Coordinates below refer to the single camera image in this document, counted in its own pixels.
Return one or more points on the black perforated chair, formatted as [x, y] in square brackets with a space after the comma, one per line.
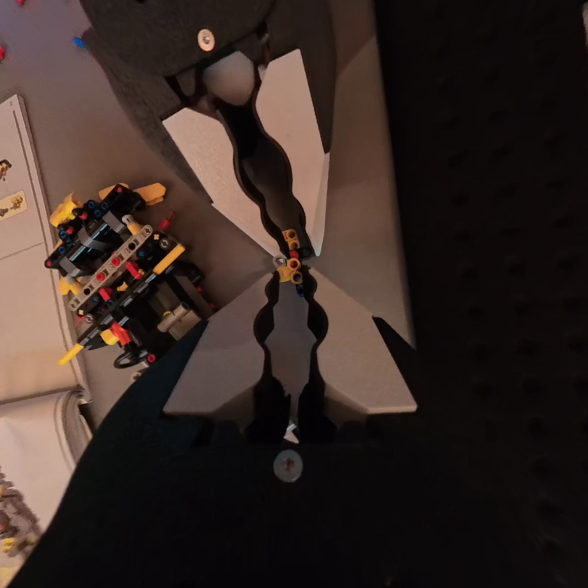
[496, 275]

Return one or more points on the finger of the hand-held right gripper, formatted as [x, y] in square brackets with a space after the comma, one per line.
[294, 115]
[206, 156]

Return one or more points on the pile of red blue pins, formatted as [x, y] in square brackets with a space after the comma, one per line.
[79, 42]

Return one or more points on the yellow lego connector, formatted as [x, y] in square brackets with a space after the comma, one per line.
[290, 271]

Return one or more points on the lego instruction booklet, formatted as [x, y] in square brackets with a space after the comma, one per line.
[27, 298]

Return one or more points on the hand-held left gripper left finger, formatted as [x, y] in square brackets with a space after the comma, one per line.
[216, 367]

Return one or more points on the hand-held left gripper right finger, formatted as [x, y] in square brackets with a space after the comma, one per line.
[363, 367]

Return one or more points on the grey lego connector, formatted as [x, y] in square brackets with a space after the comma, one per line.
[279, 262]

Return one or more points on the lego car model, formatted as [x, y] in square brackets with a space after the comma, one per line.
[124, 275]

